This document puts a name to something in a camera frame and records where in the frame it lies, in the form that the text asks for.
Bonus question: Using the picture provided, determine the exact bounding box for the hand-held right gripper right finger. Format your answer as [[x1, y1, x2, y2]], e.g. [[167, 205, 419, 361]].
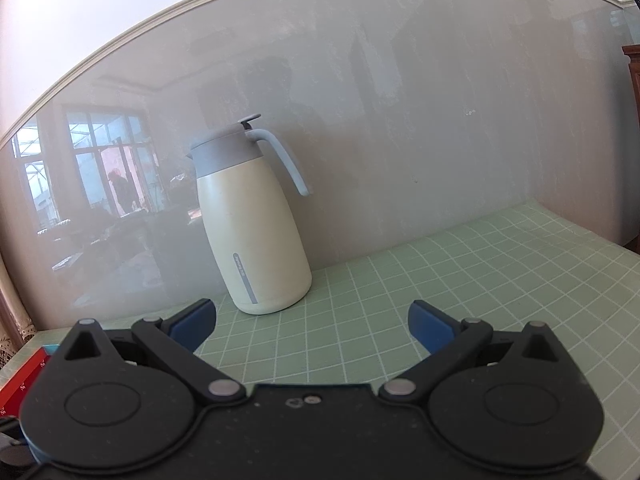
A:
[[378, 300, 576, 403]]

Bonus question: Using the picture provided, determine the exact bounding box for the pink red cardboard box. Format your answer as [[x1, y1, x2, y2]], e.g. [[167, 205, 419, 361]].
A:
[[0, 344, 53, 418]]

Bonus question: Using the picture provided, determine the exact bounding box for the cream thermos jug grey lid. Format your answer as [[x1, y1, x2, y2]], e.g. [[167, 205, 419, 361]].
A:
[[189, 114, 313, 316]]

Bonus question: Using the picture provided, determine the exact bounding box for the brown wooden furniture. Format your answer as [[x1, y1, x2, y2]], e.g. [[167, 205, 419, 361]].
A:
[[621, 44, 640, 256]]

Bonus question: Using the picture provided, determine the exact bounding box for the beige lace curtain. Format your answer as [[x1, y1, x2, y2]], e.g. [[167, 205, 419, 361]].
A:
[[0, 255, 38, 361]]

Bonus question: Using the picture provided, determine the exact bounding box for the green grid table mat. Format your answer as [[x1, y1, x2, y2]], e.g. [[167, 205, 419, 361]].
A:
[[0, 202, 640, 480]]

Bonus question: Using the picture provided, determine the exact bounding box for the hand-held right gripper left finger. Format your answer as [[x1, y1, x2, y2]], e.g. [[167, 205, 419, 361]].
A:
[[50, 298, 247, 403]]

